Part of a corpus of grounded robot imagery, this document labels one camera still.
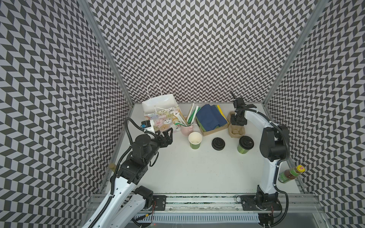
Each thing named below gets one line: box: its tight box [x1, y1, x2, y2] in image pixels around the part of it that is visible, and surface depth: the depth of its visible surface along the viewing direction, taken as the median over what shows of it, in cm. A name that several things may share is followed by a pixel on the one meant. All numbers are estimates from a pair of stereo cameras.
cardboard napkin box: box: [195, 116, 231, 137], surface depth 98 cm
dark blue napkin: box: [195, 104, 228, 132], surface depth 102 cm
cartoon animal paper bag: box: [141, 83, 183, 132], surface depth 88 cm
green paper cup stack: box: [188, 131, 203, 150], surface depth 92 cm
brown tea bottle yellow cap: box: [277, 164, 306, 184], surface depth 74 cm
